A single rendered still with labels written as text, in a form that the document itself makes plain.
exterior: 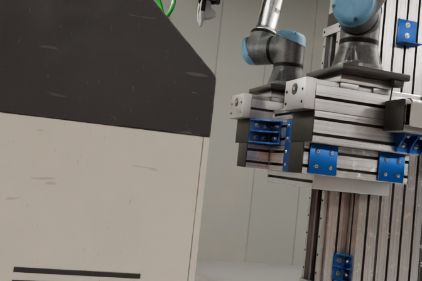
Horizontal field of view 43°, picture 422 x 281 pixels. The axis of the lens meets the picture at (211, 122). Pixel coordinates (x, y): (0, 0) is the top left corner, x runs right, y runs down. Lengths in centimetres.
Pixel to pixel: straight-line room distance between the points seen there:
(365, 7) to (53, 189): 93
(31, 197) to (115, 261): 26
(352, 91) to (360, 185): 33
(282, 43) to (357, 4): 63
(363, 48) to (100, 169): 83
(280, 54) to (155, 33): 80
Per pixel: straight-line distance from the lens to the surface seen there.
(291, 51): 209
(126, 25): 140
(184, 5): 417
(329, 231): 185
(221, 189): 413
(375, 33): 168
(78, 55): 138
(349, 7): 153
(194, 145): 139
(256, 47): 216
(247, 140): 198
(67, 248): 138
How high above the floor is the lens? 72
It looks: 4 degrees up
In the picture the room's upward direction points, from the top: 6 degrees clockwise
